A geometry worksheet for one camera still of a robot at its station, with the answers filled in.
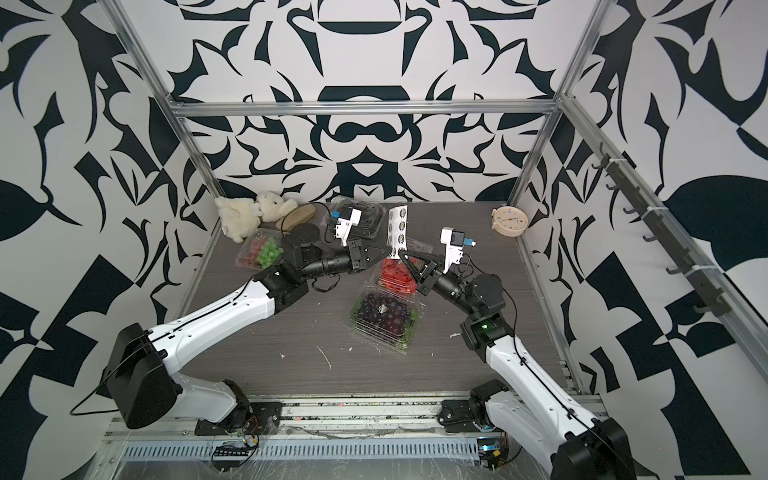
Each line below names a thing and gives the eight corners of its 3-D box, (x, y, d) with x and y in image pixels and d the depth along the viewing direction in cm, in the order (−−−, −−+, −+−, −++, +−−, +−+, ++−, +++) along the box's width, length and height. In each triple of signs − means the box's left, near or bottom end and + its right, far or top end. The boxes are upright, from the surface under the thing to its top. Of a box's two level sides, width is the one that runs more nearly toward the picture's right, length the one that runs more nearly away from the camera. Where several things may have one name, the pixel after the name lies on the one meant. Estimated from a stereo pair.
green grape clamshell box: (239, 274, 100) (232, 262, 95) (252, 237, 110) (246, 226, 105) (278, 274, 100) (273, 262, 95) (288, 237, 110) (283, 226, 105)
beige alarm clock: (494, 237, 112) (497, 232, 110) (486, 210, 121) (488, 205, 119) (529, 237, 112) (532, 232, 110) (519, 210, 121) (522, 205, 119)
